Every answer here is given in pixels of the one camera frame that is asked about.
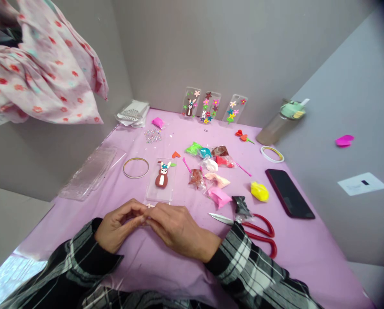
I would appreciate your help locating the person's right hand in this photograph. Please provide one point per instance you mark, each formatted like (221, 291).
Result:
(182, 231)

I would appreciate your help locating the person's left hand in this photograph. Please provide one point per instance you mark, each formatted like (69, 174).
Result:
(110, 230)

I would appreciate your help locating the small white clay piece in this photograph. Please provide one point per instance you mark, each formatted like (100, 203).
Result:
(150, 206)

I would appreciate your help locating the purple tablecloth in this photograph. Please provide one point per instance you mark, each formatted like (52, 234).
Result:
(185, 273)

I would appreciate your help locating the clear case with brown bunny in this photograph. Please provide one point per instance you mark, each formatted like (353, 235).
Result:
(161, 190)

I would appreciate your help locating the pink clay packet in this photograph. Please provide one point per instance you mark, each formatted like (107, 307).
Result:
(219, 197)

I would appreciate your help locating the reddish brown clay packet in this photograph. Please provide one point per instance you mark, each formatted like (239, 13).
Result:
(196, 178)

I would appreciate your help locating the gold-edged tape roll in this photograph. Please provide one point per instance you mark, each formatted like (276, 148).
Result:
(125, 172)

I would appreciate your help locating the clear plastic packaging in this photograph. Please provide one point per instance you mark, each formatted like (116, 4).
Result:
(89, 173)

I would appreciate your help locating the peach clay packet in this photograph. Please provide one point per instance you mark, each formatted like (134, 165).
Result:
(218, 180)

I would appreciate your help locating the black clay packet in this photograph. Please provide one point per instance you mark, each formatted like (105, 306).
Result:
(242, 206)

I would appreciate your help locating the pink clay tool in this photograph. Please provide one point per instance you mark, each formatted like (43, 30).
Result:
(243, 169)
(187, 165)

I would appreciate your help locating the white clay packet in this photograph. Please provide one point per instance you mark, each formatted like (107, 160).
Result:
(210, 164)

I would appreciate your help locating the person's body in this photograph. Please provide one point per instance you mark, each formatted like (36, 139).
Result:
(153, 299)

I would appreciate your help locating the orange heart shape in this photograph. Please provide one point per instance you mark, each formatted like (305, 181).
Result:
(176, 154)

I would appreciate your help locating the red clay packet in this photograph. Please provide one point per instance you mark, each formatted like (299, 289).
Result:
(223, 161)

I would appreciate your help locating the teal clay packet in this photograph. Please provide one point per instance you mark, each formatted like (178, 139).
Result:
(205, 152)

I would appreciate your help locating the green clay packet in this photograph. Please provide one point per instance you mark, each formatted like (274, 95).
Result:
(193, 148)

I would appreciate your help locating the yellow clay packet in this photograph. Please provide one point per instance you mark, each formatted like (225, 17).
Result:
(259, 191)

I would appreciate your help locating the dark brown clay packet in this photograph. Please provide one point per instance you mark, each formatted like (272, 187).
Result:
(220, 151)

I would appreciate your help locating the rhinestone sticker sheet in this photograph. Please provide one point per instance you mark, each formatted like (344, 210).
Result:
(153, 135)

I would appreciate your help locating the magenta clay packet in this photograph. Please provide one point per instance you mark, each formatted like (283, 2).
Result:
(158, 122)

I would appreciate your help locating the white tape roll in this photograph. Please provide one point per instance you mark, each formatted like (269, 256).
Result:
(263, 154)

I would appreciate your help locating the red orange clay flower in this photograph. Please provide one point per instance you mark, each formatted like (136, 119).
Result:
(242, 136)

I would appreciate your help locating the black smartphone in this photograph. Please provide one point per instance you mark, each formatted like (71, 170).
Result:
(290, 194)

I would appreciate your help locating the stack of packaged sheets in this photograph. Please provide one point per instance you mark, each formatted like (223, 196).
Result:
(132, 113)

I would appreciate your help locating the clear case with many flowers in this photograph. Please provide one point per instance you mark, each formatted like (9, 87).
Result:
(209, 107)

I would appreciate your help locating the clear case, bunny and flowers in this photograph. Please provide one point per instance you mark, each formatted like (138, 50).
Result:
(190, 104)

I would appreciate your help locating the clear case with few flowers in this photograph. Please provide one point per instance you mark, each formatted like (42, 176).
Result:
(234, 109)

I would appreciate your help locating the bottle with green lid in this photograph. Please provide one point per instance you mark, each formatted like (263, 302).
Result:
(277, 125)

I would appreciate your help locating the pink floral cloth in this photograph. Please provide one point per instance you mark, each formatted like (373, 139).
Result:
(47, 64)

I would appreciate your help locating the white paper label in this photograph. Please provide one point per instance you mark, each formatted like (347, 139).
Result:
(356, 185)

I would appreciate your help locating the magenta paper heart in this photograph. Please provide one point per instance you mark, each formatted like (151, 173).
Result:
(344, 141)

